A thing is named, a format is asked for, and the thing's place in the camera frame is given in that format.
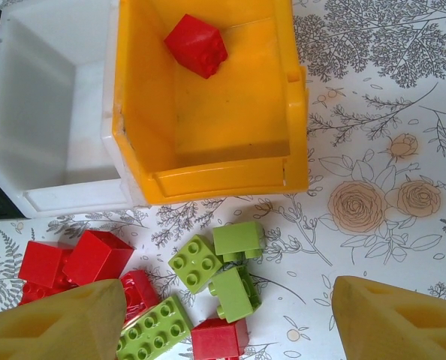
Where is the white plastic bin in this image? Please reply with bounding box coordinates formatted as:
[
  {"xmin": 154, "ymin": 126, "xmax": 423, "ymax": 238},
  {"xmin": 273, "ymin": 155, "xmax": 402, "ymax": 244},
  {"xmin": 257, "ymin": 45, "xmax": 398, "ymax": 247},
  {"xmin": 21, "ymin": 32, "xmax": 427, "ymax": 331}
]
[{"xmin": 0, "ymin": 0, "xmax": 151, "ymax": 219}]

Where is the green long lego brick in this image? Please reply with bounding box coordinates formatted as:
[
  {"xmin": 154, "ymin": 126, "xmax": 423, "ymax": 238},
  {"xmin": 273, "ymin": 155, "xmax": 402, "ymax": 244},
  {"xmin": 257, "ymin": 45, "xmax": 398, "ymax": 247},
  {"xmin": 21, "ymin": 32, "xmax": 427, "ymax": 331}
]
[{"xmin": 114, "ymin": 295, "xmax": 194, "ymax": 360}]

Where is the red square lego brick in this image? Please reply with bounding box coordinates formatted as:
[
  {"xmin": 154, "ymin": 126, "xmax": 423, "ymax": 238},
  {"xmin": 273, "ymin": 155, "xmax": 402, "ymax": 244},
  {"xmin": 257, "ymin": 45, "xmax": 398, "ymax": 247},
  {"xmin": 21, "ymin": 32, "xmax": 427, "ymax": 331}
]
[
  {"xmin": 18, "ymin": 241, "xmax": 77, "ymax": 307},
  {"xmin": 62, "ymin": 229, "xmax": 136, "ymax": 288},
  {"xmin": 164, "ymin": 13, "xmax": 229, "ymax": 80},
  {"xmin": 190, "ymin": 317, "xmax": 250, "ymax": 360}
]

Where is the green square lego brick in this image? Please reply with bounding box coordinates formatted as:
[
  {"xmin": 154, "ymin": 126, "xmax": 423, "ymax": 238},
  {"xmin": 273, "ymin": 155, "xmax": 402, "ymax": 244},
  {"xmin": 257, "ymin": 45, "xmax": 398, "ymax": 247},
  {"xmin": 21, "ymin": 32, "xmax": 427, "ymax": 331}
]
[
  {"xmin": 167, "ymin": 234, "xmax": 224, "ymax": 294},
  {"xmin": 212, "ymin": 220, "xmax": 266, "ymax": 263},
  {"xmin": 207, "ymin": 266, "xmax": 262, "ymax": 324}
]

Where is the yellow plastic bin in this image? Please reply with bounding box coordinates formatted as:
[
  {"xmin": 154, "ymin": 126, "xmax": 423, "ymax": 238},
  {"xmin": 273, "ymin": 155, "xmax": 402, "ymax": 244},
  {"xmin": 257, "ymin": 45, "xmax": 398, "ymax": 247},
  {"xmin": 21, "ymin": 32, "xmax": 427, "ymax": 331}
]
[{"xmin": 110, "ymin": 0, "xmax": 309, "ymax": 206}]

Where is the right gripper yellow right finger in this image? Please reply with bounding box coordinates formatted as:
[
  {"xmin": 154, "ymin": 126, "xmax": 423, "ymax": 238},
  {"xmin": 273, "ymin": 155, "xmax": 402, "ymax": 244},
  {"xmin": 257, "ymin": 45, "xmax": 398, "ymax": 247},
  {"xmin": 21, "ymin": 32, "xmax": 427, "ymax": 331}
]
[{"xmin": 331, "ymin": 275, "xmax": 446, "ymax": 360}]

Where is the red long lego brick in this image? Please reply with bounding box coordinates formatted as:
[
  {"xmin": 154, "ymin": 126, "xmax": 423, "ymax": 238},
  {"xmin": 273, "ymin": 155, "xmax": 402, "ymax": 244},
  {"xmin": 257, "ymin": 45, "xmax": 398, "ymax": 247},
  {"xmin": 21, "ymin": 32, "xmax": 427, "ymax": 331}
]
[{"xmin": 118, "ymin": 269, "xmax": 161, "ymax": 327}]

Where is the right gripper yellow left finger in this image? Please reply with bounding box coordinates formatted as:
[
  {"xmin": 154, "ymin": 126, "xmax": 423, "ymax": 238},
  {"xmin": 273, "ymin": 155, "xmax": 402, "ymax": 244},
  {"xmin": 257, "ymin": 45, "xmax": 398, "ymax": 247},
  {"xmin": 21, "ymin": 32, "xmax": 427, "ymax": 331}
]
[{"xmin": 0, "ymin": 279, "xmax": 128, "ymax": 360}]

